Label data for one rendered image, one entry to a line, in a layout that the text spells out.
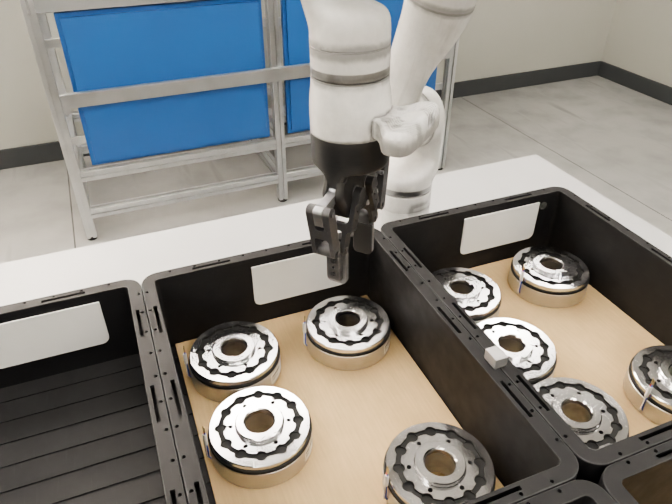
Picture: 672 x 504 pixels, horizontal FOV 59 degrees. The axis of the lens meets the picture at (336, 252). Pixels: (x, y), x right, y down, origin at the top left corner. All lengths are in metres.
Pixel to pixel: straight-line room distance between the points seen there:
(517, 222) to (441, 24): 0.29
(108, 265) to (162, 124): 1.34
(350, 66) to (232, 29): 1.90
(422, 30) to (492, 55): 3.29
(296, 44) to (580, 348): 1.92
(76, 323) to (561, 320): 0.59
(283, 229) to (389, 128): 0.71
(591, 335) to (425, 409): 0.25
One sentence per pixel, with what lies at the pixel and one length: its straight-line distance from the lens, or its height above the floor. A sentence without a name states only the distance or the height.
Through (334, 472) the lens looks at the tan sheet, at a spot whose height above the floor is 0.83.
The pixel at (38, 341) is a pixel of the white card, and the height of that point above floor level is 0.88.
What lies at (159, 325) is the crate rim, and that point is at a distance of 0.66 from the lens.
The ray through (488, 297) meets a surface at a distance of 0.79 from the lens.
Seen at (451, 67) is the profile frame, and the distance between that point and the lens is 2.85.
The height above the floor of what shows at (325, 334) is 0.86.
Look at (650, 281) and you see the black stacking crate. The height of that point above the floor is 0.89.
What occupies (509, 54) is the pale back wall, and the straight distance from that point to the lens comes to 4.18.
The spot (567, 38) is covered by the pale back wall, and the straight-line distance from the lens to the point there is 4.46.
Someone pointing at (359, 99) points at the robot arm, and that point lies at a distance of 0.51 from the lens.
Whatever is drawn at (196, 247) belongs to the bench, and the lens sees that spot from 1.17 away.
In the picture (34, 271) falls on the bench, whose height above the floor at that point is 0.70.
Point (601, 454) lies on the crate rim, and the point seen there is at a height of 0.93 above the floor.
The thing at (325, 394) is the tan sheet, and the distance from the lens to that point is 0.68.
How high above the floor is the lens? 1.34
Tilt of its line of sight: 34 degrees down
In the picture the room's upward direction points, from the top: straight up
